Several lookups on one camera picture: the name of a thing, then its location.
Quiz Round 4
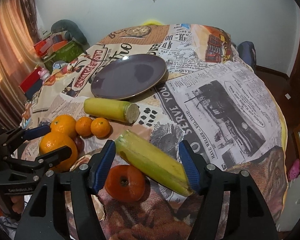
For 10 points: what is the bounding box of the dark red jujube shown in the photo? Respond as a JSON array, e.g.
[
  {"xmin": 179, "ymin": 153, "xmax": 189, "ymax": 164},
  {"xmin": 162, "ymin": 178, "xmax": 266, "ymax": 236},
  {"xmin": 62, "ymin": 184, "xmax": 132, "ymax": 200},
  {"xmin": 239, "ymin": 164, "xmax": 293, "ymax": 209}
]
[{"xmin": 73, "ymin": 137, "xmax": 84, "ymax": 153}]

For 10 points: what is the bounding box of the corn cob with cut end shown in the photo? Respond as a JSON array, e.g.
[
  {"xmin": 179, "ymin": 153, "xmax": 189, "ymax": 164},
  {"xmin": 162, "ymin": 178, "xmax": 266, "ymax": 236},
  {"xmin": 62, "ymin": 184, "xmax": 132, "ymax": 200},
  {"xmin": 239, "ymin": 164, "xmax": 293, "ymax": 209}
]
[{"xmin": 84, "ymin": 98, "xmax": 140, "ymax": 124}]

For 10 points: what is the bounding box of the large orange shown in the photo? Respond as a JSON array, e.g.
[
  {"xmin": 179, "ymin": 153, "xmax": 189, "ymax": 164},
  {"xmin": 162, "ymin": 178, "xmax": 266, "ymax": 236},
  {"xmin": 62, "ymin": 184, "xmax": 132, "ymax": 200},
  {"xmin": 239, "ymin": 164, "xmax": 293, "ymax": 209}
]
[
  {"xmin": 50, "ymin": 114, "xmax": 77, "ymax": 139},
  {"xmin": 39, "ymin": 131, "xmax": 79, "ymax": 173}
]

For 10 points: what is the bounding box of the small mandarin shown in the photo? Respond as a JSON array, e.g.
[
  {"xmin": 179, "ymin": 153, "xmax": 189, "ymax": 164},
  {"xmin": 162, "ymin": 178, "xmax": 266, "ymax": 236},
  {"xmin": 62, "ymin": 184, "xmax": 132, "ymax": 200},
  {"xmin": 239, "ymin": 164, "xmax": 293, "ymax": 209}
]
[
  {"xmin": 90, "ymin": 118, "xmax": 111, "ymax": 138},
  {"xmin": 75, "ymin": 116, "xmax": 93, "ymax": 137}
]

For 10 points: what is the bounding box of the red tomato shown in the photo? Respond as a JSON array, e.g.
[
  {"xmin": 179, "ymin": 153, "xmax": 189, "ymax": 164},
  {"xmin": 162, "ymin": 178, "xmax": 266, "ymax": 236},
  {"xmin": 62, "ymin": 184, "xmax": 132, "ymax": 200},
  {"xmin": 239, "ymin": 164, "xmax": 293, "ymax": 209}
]
[{"xmin": 104, "ymin": 165, "xmax": 146, "ymax": 203}]

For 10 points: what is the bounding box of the green cardboard box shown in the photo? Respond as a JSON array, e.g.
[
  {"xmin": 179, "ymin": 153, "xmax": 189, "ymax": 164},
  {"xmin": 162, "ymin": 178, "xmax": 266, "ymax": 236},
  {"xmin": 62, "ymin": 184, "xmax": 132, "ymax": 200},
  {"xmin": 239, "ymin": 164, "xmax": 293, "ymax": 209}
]
[{"xmin": 43, "ymin": 41, "xmax": 83, "ymax": 72}]

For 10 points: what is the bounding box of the red gift box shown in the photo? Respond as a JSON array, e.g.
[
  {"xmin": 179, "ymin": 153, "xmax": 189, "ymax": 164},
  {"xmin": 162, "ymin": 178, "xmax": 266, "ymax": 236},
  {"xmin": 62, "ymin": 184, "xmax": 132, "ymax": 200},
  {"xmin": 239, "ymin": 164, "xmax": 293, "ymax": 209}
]
[{"xmin": 19, "ymin": 67, "xmax": 43, "ymax": 100}]

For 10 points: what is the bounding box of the blue chair back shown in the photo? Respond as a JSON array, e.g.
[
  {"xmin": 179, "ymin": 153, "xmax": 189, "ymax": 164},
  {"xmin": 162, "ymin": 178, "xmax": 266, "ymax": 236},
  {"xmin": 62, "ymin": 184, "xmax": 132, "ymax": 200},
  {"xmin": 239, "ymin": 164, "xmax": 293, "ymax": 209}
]
[{"xmin": 237, "ymin": 41, "xmax": 256, "ymax": 71}]

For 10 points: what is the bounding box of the large orange front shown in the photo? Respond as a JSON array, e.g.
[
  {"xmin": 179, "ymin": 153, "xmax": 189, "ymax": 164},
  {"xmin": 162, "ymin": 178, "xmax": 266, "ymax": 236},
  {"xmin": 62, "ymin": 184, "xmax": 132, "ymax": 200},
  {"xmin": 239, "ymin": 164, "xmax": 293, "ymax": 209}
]
[{"xmin": 39, "ymin": 131, "xmax": 79, "ymax": 173}]

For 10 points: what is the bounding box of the orange pink curtain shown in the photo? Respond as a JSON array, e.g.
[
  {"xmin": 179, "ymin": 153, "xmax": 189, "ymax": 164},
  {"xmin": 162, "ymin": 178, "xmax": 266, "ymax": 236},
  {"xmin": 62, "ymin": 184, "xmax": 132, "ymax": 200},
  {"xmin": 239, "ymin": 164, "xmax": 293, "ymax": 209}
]
[{"xmin": 0, "ymin": 0, "xmax": 40, "ymax": 130}]

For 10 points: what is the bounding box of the newspaper print tablecloth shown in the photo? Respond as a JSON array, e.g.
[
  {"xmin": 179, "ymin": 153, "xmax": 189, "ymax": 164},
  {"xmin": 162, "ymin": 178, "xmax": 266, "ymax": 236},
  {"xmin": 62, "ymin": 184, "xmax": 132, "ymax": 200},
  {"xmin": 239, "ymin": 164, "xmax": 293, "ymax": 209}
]
[{"xmin": 21, "ymin": 24, "xmax": 288, "ymax": 239}]

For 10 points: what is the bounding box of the purple round plate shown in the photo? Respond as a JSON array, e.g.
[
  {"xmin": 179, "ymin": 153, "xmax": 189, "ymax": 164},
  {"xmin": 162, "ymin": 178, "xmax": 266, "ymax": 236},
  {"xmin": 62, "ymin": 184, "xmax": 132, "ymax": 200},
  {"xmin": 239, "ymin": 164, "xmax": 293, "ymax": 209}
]
[{"xmin": 91, "ymin": 54, "xmax": 167, "ymax": 100}]

